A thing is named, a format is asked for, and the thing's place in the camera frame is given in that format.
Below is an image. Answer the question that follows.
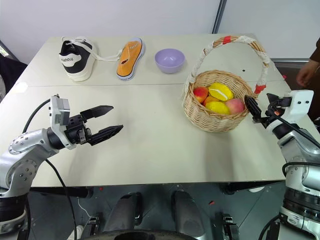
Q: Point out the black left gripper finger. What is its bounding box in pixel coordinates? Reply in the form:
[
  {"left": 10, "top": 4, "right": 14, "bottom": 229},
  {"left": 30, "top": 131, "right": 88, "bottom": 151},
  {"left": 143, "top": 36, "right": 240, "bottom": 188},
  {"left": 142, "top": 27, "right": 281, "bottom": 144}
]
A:
[
  {"left": 80, "top": 105, "right": 115, "bottom": 123},
  {"left": 87, "top": 124, "right": 125, "bottom": 147}
]

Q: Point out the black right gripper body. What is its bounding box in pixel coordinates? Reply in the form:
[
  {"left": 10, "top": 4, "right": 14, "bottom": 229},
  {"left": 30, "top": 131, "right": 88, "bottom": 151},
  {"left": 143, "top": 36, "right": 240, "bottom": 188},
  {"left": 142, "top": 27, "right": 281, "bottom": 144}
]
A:
[{"left": 251, "top": 96, "right": 293, "bottom": 126}]

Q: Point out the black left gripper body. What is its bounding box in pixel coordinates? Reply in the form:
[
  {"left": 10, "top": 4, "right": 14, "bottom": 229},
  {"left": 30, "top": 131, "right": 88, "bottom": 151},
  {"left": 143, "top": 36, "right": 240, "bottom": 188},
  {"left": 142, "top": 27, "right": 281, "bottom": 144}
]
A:
[{"left": 64, "top": 114, "right": 92, "bottom": 146}]

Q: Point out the pink peach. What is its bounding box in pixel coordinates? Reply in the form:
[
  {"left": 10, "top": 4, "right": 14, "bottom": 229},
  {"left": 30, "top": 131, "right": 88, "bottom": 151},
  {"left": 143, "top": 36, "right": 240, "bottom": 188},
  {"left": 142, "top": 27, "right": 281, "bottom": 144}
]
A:
[{"left": 224, "top": 98, "right": 246, "bottom": 116}]

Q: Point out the plain yellow fruit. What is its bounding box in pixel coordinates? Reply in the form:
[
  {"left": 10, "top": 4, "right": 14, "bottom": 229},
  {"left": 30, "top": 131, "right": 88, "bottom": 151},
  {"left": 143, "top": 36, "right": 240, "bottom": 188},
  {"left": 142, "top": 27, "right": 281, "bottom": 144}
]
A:
[{"left": 205, "top": 100, "right": 231, "bottom": 116}]

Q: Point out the yellow fruit with white stripe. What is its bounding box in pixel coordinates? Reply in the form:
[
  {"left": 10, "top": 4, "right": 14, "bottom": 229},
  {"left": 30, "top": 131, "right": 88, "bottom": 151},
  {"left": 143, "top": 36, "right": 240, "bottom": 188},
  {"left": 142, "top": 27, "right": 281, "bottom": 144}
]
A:
[{"left": 208, "top": 82, "right": 235, "bottom": 102}]

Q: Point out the person in brown clothes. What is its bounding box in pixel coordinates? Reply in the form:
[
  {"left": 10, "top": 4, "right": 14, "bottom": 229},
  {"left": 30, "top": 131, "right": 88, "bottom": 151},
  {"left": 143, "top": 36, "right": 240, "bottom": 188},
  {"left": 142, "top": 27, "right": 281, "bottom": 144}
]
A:
[{"left": 296, "top": 36, "right": 320, "bottom": 124}]

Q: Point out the small orange fruit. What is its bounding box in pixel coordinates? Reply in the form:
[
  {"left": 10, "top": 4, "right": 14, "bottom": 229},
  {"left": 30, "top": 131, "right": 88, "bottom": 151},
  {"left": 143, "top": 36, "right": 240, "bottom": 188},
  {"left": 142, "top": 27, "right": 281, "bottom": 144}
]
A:
[{"left": 202, "top": 95, "right": 221, "bottom": 107}]

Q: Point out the red peach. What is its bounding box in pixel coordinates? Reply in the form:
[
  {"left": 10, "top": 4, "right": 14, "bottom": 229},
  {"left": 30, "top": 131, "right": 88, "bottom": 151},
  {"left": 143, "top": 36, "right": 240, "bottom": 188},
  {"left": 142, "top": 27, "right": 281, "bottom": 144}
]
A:
[{"left": 193, "top": 86, "right": 210, "bottom": 104}]

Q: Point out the white and black sneaker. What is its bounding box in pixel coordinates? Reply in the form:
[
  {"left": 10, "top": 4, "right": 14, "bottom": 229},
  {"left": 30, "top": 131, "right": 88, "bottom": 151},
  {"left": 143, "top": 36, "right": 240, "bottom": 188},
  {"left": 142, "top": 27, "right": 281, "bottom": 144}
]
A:
[{"left": 58, "top": 36, "right": 125, "bottom": 83}]

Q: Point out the orange canvas shoe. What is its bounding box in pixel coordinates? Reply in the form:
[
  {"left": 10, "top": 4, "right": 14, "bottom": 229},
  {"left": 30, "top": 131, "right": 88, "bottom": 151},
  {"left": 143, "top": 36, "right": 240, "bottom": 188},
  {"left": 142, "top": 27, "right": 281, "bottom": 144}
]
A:
[{"left": 115, "top": 37, "right": 146, "bottom": 82}]

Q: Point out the dark rounded robot leg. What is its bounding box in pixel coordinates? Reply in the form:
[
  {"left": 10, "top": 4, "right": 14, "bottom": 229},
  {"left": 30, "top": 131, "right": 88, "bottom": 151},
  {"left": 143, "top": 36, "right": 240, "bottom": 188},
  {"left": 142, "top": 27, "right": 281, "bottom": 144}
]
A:
[
  {"left": 170, "top": 190, "right": 209, "bottom": 238},
  {"left": 103, "top": 191, "right": 144, "bottom": 234}
]

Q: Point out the black chair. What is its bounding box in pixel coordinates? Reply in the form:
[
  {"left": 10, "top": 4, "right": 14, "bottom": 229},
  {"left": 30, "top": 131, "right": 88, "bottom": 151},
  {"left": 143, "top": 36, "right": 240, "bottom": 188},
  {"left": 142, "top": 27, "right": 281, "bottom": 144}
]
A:
[{"left": 0, "top": 39, "right": 29, "bottom": 103}]

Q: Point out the purple bowl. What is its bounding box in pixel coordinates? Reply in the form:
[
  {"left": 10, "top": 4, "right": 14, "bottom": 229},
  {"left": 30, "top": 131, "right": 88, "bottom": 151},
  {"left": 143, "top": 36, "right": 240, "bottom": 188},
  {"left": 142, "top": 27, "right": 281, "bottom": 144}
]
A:
[{"left": 154, "top": 48, "right": 186, "bottom": 75}]

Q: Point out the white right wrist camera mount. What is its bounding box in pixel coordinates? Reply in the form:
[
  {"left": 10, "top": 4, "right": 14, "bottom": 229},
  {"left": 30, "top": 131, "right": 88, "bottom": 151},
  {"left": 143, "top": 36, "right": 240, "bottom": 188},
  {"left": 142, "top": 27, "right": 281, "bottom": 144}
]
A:
[{"left": 264, "top": 89, "right": 315, "bottom": 136}]

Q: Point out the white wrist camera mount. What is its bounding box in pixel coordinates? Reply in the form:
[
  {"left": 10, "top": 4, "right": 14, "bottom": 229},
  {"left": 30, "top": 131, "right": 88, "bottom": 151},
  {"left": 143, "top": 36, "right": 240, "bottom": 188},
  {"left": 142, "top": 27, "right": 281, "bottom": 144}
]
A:
[
  {"left": 48, "top": 94, "right": 76, "bottom": 151},
  {"left": 264, "top": 89, "right": 315, "bottom": 136}
]

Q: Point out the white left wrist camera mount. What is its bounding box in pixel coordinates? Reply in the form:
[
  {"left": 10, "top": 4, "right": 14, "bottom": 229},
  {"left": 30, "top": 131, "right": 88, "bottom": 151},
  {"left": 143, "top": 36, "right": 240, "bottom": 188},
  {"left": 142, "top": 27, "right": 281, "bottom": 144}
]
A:
[{"left": 48, "top": 94, "right": 76, "bottom": 151}]

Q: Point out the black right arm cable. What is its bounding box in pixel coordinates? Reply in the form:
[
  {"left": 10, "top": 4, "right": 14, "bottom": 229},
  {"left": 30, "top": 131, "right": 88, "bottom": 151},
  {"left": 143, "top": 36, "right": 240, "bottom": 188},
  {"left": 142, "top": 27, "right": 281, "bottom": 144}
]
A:
[{"left": 271, "top": 109, "right": 320, "bottom": 177}]

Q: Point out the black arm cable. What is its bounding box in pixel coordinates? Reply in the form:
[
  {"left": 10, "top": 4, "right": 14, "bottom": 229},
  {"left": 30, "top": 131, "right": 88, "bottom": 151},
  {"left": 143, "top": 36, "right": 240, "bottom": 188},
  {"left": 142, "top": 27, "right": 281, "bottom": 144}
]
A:
[
  {"left": 21, "top": 98, "right": 53, "bottom": 135},
  {"left": 271, "top": 109, "right": 320, "bottom": 177}
]

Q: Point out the wicker basket with handle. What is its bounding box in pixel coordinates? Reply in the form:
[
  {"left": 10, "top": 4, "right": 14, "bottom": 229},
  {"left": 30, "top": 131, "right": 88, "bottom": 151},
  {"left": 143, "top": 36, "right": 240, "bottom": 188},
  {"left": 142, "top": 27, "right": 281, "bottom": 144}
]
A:
[{"left": 181, "top": 35, "right": 275, "bottom": 134}]

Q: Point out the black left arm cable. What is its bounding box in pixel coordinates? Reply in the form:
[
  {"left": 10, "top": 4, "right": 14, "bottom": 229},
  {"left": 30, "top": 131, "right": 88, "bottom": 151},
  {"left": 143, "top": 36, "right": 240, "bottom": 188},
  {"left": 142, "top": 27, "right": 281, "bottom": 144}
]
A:
[{"left": 21, "top": 98, "right": 53, "bottom": 135}]

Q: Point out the black table frame bar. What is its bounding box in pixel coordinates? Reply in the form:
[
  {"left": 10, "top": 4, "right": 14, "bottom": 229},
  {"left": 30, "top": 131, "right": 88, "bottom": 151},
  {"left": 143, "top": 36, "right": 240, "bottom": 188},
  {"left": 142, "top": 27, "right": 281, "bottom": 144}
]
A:
[{"left": 29, "top": 186, "right": 95, "bottom": 199}]

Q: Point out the black hanging cable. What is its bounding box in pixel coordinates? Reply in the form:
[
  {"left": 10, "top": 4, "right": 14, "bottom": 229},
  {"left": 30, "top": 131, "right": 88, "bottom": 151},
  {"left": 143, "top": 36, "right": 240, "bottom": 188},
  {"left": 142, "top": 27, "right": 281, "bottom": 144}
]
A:
[{"left": 44, "top": 158, "right": 77, "bottom": 240}]

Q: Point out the white thin cable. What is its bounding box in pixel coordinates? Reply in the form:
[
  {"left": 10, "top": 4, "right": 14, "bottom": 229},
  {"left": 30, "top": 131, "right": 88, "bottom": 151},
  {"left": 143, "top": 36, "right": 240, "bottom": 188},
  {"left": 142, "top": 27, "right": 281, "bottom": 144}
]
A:
[{"left": 76, "top": 196, "right": 94, "bottom": 227}]

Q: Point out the grey vertical post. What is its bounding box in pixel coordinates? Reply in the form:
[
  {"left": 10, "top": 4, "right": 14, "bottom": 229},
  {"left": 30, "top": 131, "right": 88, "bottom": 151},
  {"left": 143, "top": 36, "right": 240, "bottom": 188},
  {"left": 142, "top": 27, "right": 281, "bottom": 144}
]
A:
[{"left": 211, "top": 0, "right": 228, "bottom": 35}]

